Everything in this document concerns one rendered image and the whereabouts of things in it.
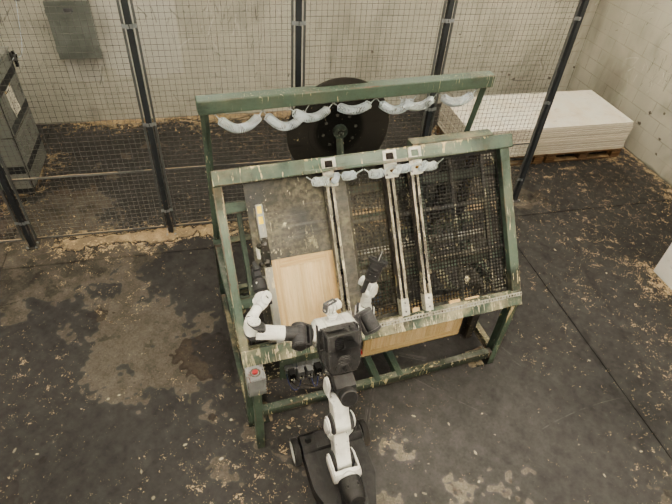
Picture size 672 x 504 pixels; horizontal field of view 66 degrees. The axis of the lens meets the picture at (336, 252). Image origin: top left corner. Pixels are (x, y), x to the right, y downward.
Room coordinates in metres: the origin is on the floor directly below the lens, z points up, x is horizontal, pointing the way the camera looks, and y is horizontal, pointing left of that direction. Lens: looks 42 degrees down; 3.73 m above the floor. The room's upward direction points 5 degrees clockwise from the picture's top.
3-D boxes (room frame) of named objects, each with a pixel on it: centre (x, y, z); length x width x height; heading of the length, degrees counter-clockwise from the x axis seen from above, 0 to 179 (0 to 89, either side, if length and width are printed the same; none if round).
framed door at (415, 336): (2.76, -0.70, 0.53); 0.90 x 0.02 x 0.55; 111
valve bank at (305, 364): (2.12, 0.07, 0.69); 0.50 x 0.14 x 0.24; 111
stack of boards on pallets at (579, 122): (6.81, -2.65, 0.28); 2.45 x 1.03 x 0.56; 106
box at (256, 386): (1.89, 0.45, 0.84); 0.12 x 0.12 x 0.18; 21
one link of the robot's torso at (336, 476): (1.65, -0.17, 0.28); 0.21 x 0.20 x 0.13; 21
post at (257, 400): (1.89, 0.45, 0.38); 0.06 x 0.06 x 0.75; 21
